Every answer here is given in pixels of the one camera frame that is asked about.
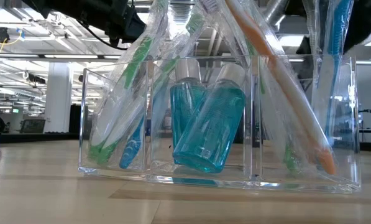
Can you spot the blue white toothbrush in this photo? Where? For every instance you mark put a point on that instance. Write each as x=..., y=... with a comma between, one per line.
x=130, y=152
x=339, y=31

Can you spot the orange white toothbrush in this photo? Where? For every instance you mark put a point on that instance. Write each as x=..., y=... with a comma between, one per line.
x=264, y=49

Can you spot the green white toothbrush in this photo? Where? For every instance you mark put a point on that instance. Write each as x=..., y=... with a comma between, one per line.
x=289, y=158
x=138, y=59
x=172, y=66

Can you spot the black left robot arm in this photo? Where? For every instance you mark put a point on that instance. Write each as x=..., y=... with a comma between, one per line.
x=79, y=9

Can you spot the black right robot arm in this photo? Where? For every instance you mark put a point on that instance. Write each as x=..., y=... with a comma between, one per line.
x=365, y=21

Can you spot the white building column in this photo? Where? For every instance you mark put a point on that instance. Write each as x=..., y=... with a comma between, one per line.
x=57, y=96

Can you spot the black background cabinet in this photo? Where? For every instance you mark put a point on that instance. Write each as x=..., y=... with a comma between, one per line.
x=76, y=118

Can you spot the black ceiling device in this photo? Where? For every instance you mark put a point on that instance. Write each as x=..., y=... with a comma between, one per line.
x=1, y=35

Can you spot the dark background screen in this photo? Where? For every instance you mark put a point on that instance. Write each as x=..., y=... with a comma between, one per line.
x=33, y=126

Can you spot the clear acrylic three-compartment organizer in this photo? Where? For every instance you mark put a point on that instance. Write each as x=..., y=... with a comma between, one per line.
x=110, y=172

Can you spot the grey horizontal rail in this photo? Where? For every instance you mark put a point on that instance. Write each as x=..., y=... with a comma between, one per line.
x=17, y=56

